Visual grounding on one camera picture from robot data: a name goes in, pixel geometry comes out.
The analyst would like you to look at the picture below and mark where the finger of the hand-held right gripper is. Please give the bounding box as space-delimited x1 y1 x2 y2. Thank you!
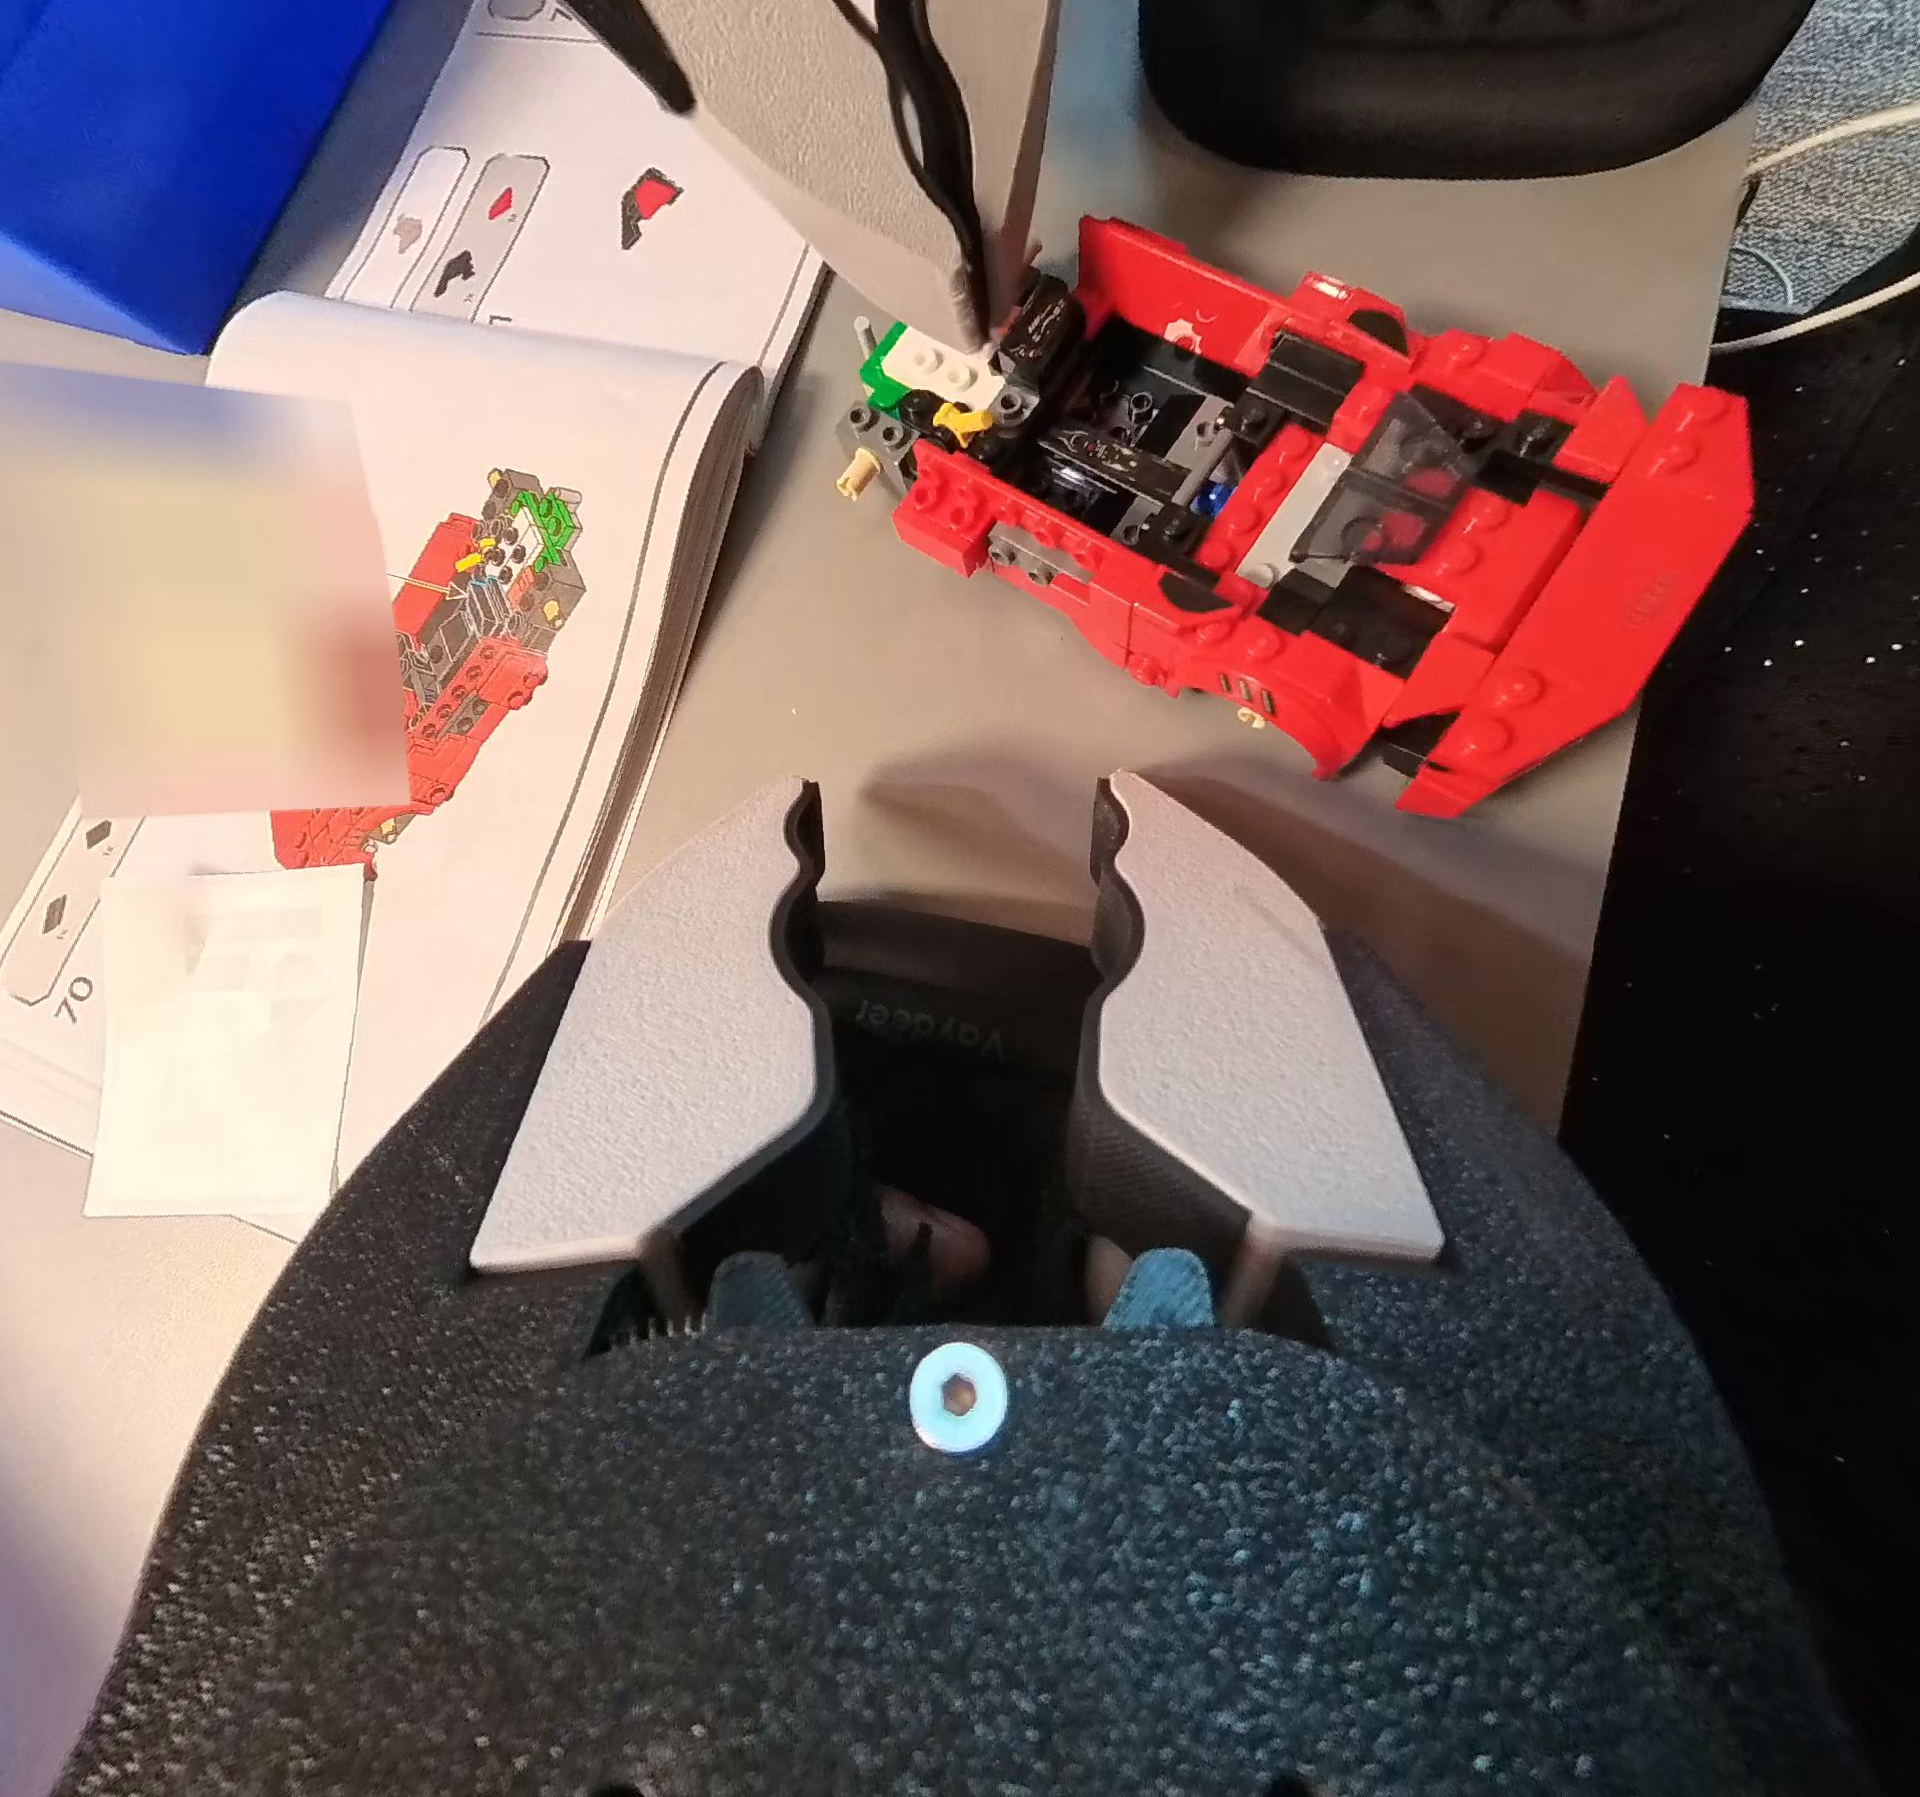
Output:
577 0 989 332
862 0 1073 354

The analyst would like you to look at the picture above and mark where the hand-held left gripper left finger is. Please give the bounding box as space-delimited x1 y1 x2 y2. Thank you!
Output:
464 778 840 1273

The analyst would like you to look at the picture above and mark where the lego instruction booklet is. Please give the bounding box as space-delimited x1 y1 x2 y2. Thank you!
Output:
0 0 840 1240

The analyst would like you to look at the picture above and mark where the blue storage bin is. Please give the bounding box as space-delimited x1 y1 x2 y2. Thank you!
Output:
0 0 445 354

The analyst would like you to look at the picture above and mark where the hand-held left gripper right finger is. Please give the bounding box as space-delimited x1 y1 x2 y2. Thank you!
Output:
1088 768 1446 1280

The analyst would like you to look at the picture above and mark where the red lego car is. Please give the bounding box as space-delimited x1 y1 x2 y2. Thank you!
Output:
830 211 1755 823

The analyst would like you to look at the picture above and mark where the white sticker sheet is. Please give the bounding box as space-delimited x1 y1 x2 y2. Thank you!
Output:
83 863 374 1218

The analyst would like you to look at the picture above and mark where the thin white cable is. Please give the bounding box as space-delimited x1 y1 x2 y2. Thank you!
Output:
1719 105 1920 352

